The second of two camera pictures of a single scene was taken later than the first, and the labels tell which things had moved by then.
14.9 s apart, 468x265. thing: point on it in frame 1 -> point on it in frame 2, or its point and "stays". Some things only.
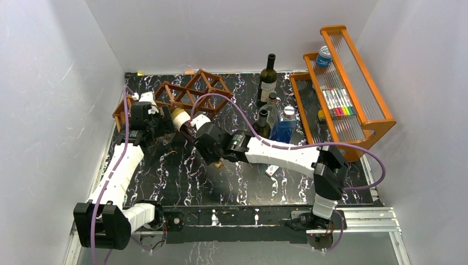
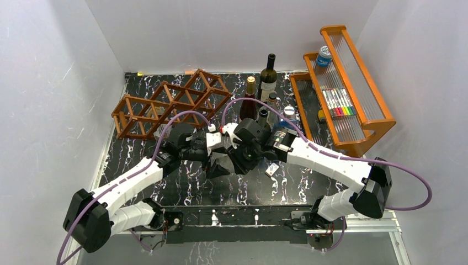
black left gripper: (166, 127) -> (216, 170)
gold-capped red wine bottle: (181, 118) -> (248, 109)
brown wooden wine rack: (206, 94) stays
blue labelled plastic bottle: (287, 126) stays
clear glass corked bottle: (273, 114) stays
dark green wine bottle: (268, 80) stays
